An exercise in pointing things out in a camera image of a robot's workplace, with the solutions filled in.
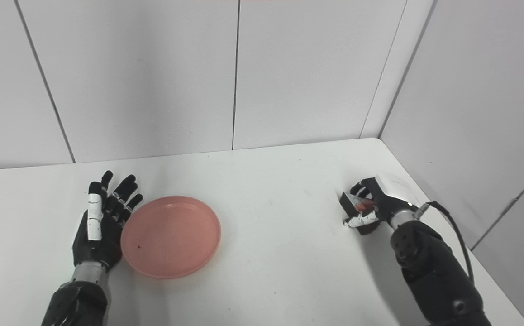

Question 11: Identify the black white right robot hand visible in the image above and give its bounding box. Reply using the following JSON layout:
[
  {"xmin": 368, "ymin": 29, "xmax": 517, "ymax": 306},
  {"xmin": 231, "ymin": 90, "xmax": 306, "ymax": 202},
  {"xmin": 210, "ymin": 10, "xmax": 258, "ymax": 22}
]
[{"xmin": 343, "ymin": 172, "xmax": 421, "ymax": 229}]

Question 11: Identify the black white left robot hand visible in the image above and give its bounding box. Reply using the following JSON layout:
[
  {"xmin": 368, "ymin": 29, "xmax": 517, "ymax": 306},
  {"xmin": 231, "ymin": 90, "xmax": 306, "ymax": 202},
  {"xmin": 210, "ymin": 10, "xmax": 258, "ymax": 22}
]
[{"xmin": 72, "ymin": 171, "xmax": 144, "ymax": 273}]

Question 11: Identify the chocolate cake slice with fruit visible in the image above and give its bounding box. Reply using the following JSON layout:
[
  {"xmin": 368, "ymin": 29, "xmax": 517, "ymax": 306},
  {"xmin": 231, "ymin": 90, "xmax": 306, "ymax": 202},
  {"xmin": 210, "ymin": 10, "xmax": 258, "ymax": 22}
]
[{"xmin": 339, "ymin": 191, "xmax": 380, "ymax": 236}]

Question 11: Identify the pink round plate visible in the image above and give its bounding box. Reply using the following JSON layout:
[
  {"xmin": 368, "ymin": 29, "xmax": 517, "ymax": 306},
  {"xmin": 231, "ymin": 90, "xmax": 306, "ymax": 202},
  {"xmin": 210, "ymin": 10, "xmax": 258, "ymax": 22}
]
[{"xmin": 120, "ymin": 196, "xmax": 222, "ymax": 279}]

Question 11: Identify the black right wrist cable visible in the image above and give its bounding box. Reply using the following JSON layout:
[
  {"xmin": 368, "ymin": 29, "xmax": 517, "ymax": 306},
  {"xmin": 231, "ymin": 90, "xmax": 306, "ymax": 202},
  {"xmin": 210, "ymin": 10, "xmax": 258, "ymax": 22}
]
[{"xmin": 414, "ymin": 201, "xmax": 475, "ymax": 286}]

